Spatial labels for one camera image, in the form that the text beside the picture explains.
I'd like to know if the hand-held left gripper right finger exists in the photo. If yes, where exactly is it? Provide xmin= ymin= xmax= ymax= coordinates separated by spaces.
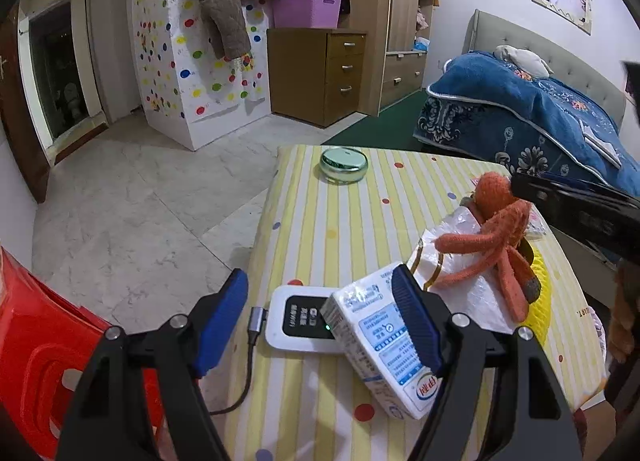
xmin=391 ymin=263 xmax=583 ymax=461

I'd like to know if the polka dot covered cabinet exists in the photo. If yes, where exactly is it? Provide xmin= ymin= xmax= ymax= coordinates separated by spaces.
xmin=125 ymin=0 xmax=273 ymax=150

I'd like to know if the orange plush toy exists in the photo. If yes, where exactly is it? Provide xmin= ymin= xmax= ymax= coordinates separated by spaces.
xmin=432 ymin=172 xmax=543 ymax=322

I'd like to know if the yellow foam net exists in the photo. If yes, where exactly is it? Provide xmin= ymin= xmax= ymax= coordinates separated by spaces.
xmin=520 ymin=241 xmax=553 ymax=337

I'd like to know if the white portable router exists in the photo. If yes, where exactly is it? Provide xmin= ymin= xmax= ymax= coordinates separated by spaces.
xmin=265 ymin=285 xmax=346 ymax=354

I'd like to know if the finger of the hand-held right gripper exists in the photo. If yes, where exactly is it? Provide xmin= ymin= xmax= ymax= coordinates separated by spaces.
xmin=510 ymin=172 xmax=640 ymax=262
xmin=620 ymin=60 xmax=640 ymax=122

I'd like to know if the white toilet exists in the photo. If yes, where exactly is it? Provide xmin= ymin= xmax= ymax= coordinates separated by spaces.
xmin=64 ymin=82 xmax=83 ymax=119

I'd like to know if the white blue milk carton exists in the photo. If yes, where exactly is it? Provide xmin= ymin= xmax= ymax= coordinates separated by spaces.
xmin=320 ymin=261 xmax=448 ymax=421

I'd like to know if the red plastic stool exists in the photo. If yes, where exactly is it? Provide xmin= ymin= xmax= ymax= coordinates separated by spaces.
xmin=0 ymin=246 xmax=166 ymax=459

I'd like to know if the folded white cloth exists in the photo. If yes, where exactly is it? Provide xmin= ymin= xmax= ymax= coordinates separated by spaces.
xmin=582 ymin=123 xmax=623 ymax=169

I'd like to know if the blue floral blanket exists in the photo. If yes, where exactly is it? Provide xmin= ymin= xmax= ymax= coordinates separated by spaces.
xmin=414 ymin=52 xmax=640 ymax=262

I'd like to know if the wooden drawer cabinet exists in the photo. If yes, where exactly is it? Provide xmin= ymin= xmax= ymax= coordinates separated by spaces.
xmin=266 ymin=27 xmax=367 ymax=128

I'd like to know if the round green tin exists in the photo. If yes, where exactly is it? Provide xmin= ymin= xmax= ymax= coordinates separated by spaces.
xmin=319 ymin=147 xmax=368 ymax=185

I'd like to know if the white plush pillow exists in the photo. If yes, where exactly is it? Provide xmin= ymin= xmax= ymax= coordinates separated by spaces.
xmin=492 ymin=45 xmax=555 ymax=78

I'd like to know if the wooden wardrobe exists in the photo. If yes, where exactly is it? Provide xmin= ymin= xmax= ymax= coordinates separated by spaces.
xmin=337 ymin=0 xmax=441 ymax=116

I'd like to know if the dark brown door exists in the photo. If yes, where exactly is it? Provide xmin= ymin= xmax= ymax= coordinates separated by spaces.
xmin=0 ymin=1 xmax=51 ymax=204

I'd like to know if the yellow striped tablecloth table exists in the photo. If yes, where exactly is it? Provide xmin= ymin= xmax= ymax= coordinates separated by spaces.
xmin=220 ymin=143 xmax=608 ymax=461

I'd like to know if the green rug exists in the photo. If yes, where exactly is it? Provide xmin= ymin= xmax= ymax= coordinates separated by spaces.
xmin=330 ymin=86 xmax=436 ymax=152

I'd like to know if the white plastic bag gold trim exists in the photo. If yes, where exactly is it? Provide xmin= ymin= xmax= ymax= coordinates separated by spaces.
xmin=405 ymin=206 xmax=526 ymax=337

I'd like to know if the black charging cable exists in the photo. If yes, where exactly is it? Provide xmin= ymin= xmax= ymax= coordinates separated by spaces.
xmin=210 ymin=306 xmax=271 ymax=414

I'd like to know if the clear plastic wrapper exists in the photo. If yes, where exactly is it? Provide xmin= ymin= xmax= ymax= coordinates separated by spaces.
xmin=525 ymin=211 xmax=549 ymax=242

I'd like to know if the grey upholstered bed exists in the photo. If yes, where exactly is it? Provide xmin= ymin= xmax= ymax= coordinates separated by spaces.
xmin=462 ymin=10 xmax=640 ymax=302

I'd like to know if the purple plastic basket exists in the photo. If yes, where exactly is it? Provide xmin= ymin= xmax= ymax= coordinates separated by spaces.
xmin=272 ymin=0 xmax=343 ymax=29

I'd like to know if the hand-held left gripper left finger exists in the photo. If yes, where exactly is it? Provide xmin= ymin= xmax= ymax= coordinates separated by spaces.
xmin=55 ymin=268 xmax=249 ymax=461

